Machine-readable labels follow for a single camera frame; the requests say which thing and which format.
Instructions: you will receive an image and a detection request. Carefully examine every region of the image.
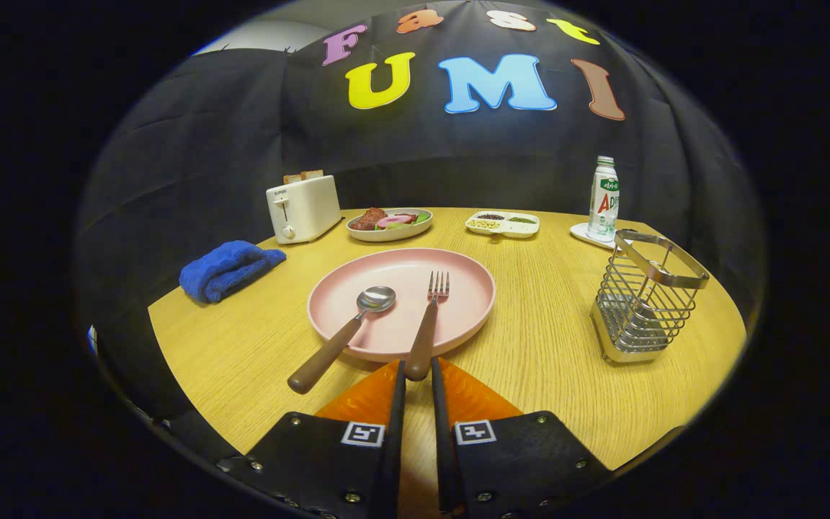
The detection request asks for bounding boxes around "pink round plate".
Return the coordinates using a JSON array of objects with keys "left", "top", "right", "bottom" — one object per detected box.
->
[{"left": 307, "top": 248, "right": 496, "bottom": 363}]

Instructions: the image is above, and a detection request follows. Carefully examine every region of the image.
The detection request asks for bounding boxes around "white divided dish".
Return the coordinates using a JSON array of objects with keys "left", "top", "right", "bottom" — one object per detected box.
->
[{"left": 465, "top": 210, "right": 540, "bottom": 240}]

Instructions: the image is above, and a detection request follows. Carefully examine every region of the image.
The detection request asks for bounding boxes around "grey food plate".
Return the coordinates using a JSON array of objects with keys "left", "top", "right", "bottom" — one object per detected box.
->
[{"left": 346, "top": 208, "right": 434, "bottom": 242}]

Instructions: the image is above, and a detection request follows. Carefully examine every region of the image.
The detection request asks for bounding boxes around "white square coaster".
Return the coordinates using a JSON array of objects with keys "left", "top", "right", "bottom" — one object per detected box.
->
[{"left": 570, "top": 222, "right": 635, "bottom": 251}]

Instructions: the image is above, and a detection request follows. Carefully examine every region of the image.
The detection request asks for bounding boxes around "blue folded towel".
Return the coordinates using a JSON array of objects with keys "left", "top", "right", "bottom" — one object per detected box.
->
[{"left": 179, "top": 241, "right": 287, "bottom": 304}]

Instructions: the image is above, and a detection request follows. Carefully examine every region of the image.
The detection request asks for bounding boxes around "wooden-handled metal fork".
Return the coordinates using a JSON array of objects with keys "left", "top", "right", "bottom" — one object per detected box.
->
[{"left": 404, "top": 271, "right": 451, "bottom": 382}]

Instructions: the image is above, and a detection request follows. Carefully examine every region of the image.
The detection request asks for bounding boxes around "black backdrop cloth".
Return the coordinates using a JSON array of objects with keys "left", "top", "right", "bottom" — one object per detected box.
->
[{"left": 73, "top": 0, "right": 765, "bottom": 340}]

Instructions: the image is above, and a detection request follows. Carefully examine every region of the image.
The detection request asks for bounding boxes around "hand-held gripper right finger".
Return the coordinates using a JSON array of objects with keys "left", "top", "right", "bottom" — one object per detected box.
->
[{"left": 429, "top": 357, "right": 614, "bottom": 519}]

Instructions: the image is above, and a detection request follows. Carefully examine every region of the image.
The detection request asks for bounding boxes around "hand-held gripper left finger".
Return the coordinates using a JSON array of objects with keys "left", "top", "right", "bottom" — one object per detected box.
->
[{"left": 217, "top": 359, "right": 407, "bottom": 519}]

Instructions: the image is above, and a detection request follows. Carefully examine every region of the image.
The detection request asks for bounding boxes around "metal wire cutlery holder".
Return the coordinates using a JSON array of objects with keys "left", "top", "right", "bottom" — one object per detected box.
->
[{"left": 591, "top": 229, "right": 710, "bottom": 363}]

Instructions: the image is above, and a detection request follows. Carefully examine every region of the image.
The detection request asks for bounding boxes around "white toaster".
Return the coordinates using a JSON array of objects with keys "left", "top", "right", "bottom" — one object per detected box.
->
[{"left": 266, "top": 175, "right": 344, "bottom": 245}]

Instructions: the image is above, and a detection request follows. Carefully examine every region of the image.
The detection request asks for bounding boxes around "white green-label bottle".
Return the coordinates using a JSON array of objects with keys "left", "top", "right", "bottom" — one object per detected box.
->
[{"left": 587, "top": 156, "right": 620, "bottom": 242}]

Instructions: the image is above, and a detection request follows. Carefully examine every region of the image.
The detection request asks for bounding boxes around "wooden-handled metal spoon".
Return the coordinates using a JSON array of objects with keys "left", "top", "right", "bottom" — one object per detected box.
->
[{"left": 287, "top": 285, "right": 397, "bottom": 395}]

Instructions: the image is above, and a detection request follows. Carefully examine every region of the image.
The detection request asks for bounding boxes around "brown meat piece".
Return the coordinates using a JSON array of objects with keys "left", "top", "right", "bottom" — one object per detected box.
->
[{"left": 349, "top": 208, "right": 388, "bottom": 231}]

